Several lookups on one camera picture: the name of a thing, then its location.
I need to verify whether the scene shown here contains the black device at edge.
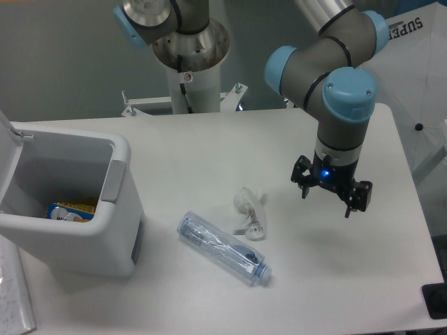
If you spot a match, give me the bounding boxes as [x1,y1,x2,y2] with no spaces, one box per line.
[422,283,446,320]

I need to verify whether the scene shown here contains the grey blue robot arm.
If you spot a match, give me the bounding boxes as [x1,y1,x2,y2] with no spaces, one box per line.
[113,1,388,212]

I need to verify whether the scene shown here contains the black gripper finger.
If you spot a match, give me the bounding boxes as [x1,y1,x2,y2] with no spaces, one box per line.
[337,180,372,218]
[291,155,316,199]

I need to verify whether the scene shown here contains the blue yellow snack package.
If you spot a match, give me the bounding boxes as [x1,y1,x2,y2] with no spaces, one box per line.
[45,202,96,223]

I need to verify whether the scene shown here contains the white trash can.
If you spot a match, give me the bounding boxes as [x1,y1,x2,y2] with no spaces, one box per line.
[1,117,145,276]

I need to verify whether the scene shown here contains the white metal base bracket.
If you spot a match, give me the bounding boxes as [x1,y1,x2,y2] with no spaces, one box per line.
[121,82,249,117]

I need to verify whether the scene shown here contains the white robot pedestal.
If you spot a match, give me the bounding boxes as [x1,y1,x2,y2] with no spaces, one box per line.
[152,19,231,115]

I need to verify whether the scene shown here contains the white umbrella with text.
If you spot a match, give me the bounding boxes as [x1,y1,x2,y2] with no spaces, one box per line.
[362,1,446,192]

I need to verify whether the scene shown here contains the clear plastic bottle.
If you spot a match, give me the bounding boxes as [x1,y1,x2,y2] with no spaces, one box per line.
[177,211,272,286]

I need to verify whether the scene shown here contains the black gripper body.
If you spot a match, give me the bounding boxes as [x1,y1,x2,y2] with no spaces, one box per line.
[310,147,356,193]

